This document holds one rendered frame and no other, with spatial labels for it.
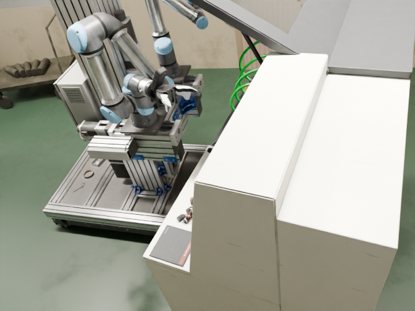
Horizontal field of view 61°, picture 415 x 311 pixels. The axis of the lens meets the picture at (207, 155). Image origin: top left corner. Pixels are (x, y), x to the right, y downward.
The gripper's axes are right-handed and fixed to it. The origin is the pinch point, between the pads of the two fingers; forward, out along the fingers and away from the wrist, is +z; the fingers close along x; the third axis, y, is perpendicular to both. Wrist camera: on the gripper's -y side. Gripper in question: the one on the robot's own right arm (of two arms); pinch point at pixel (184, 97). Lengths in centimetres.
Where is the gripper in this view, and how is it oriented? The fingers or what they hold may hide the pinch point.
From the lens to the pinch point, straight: 142.7
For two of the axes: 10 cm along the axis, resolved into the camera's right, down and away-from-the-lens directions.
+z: 7.6, 3.5, -5.5
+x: -6.5, 5.0, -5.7
